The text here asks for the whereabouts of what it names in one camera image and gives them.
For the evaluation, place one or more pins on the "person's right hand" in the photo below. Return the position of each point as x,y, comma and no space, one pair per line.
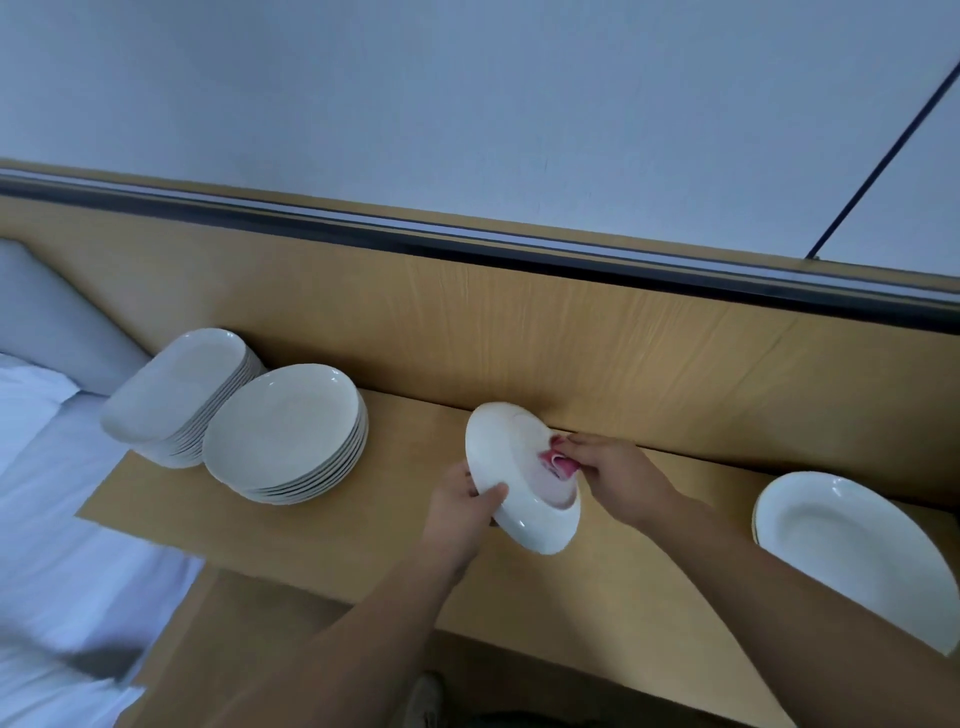
623,477

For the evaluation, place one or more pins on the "person's left hand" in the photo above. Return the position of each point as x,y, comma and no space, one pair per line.
458,518

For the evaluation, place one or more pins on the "pink cleaning cloth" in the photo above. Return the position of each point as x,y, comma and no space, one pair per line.
560,465

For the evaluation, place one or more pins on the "white glossy round plate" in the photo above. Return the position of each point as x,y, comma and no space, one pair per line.
510,450

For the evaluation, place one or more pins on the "pile of white round plates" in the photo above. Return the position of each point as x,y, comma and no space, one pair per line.
278,423

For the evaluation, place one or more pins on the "stack of white round plates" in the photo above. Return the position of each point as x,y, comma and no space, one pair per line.
855,548

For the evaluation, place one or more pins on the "pile of white oblong plates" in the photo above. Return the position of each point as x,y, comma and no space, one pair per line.
165,383

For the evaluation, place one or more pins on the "person's left forearm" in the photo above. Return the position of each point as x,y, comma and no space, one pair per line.
338,660

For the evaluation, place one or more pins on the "person's right forearm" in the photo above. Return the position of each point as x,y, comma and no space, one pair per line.
818,623

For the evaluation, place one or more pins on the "white bed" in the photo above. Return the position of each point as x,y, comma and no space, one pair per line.
68,585

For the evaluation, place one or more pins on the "grey upholstered headboard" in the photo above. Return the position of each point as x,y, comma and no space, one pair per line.
60,323

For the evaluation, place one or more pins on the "white pillow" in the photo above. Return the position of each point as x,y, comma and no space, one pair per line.
27,405

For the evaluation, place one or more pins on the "black wall rail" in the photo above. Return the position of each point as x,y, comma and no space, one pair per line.
450,240

